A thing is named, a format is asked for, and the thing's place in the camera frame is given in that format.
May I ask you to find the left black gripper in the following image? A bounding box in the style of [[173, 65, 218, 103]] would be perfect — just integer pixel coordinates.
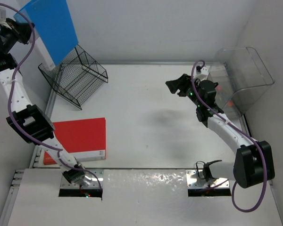
[[0, 18, 33, 55]]

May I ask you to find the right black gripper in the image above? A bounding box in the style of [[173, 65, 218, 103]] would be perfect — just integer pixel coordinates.
[[166, 73, 202, 107]]

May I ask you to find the blue folder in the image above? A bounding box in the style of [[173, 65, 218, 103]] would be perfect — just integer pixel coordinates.
[[20, 0, 78, 71]]

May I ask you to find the clear grey drawer organizer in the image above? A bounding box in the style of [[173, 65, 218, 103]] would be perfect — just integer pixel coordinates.
[[208, 47, 275, 121]]

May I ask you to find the black wire mesh basket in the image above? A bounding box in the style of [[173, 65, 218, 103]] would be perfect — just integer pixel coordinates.
[[38, 45, 108, 110]]

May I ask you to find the red notebook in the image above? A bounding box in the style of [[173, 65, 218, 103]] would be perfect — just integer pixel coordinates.
[[53, 118, 107, 162]]

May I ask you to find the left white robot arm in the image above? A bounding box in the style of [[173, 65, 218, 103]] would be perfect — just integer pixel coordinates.
[[0, 16, 92, 187]]

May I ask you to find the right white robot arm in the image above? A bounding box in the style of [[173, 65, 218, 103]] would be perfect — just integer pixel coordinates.
[[166, 74, 275, 188]]

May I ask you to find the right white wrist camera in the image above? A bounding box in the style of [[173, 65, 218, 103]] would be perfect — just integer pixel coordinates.
[[194, 66, 209, 81]]

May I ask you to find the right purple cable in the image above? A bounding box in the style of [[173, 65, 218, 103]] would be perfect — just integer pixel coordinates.
[[191, 60, 267, 212]]

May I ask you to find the purple cable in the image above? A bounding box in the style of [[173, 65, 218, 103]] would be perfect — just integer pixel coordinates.
[[191, 60, 267, 212], [0, 2, 103, 191]]

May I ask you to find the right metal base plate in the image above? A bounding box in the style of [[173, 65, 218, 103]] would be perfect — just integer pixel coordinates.
[[186, 169, 231, 189]]

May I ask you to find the metal base plate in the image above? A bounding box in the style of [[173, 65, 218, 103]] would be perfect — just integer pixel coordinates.
[[186, 169, 231, 189], [60, 169, 104, 189]]

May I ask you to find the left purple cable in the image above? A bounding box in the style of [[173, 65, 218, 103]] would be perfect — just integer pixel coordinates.
[[0, 2, 103, 191]]

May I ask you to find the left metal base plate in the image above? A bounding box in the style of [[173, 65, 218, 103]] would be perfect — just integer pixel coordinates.
[[60, 169, 104, 189]]

